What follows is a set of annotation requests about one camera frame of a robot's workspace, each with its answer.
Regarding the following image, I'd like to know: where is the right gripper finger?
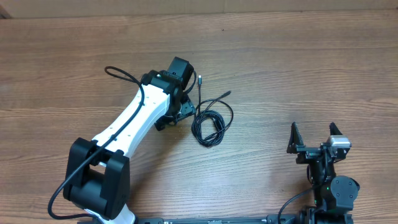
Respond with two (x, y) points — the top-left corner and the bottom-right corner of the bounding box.
(329, 122), (342, 136)
(287, 122), (304, 154)

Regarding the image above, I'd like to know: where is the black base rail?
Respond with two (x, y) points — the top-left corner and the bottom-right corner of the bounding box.
(135, 214), (300, 224)

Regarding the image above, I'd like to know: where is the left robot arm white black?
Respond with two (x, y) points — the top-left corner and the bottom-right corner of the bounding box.
(62, 57), (196, 223)

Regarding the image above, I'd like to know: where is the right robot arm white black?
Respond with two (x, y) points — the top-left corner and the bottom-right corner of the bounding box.
(277, 122), (360, 223)

